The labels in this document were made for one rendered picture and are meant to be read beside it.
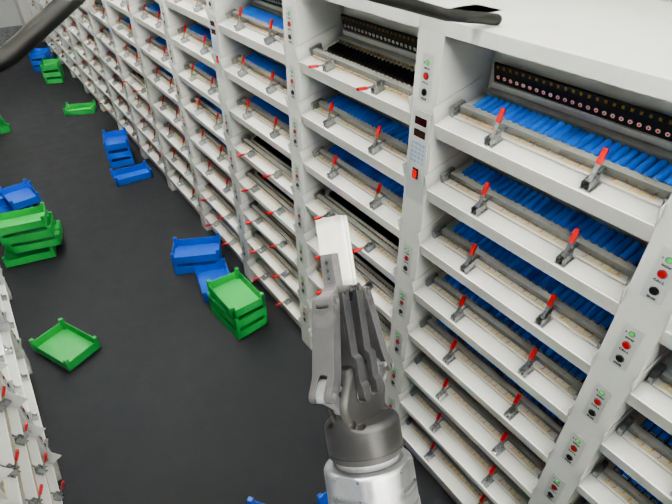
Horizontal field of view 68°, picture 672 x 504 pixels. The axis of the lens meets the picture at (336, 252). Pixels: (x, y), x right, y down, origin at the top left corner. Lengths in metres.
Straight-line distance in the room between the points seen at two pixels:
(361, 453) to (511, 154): 0.94
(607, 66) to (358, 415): 0.83
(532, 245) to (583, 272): 0.14
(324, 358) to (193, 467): 2.03
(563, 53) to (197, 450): 2.11
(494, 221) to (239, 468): 1.59
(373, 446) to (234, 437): 2.04
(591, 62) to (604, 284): 0.48
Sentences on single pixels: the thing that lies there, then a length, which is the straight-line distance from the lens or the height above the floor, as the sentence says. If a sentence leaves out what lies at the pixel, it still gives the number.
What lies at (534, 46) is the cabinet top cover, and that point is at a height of 1.79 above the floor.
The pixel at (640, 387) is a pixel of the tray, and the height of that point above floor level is 1.14.
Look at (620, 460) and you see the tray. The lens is 1.51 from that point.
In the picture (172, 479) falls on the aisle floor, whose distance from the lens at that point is 2.47.
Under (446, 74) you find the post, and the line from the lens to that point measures 1.40.
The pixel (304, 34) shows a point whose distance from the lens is 1.94.
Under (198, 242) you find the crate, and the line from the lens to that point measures 3.50.
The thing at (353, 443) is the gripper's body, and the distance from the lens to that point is 0.49.
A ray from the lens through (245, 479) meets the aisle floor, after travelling 2.40.
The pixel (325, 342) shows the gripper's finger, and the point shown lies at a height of 1.74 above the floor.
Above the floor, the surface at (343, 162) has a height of 1.18.
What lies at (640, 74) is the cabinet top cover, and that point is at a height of 1.79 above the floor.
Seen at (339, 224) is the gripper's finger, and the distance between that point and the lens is 0.49.
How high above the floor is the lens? 2.08
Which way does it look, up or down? 37 degrees down
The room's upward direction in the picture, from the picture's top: straight up
